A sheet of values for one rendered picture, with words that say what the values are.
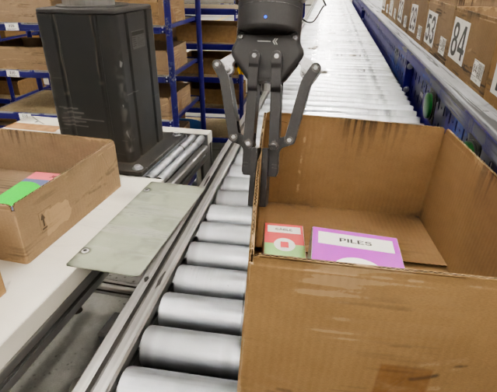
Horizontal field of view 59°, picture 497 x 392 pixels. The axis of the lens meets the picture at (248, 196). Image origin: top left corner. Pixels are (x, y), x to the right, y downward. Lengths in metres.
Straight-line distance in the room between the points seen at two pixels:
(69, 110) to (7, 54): 1.32
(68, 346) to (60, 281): 1.02
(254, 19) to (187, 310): 0.37
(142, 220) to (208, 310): 0.26
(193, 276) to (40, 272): 0.22
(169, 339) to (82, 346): 1.13
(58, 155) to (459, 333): 0.80
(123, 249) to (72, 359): 0.96
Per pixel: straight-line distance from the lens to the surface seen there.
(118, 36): 0.95
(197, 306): 0.60
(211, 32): 2.95
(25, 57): 2.30
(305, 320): 0.40
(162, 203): 0.84
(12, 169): 1.08
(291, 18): 0.52
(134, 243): 0.73
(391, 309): 0.40
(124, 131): 0.99
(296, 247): 0.58
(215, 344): 0.55
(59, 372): 1.63
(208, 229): 0.76
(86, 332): 1.73
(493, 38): 1.15
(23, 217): 0.71
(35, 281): 0.70
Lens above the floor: 1.14
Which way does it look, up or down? 27 degrees down
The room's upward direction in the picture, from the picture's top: straight up
